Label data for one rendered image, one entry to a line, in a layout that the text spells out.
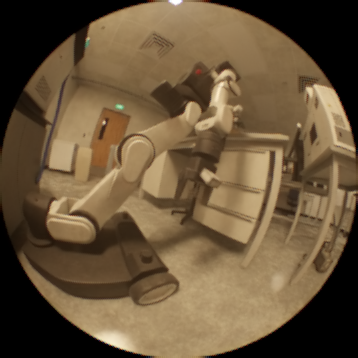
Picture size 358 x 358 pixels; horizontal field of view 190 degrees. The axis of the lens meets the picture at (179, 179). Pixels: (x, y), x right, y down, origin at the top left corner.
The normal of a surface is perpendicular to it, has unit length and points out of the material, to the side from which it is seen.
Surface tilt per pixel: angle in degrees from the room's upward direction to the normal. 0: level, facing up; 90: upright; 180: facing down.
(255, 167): 90
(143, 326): 0
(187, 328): 0
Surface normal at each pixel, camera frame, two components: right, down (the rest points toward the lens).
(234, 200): -0.72, -0.12
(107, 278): 0.21, -0.98
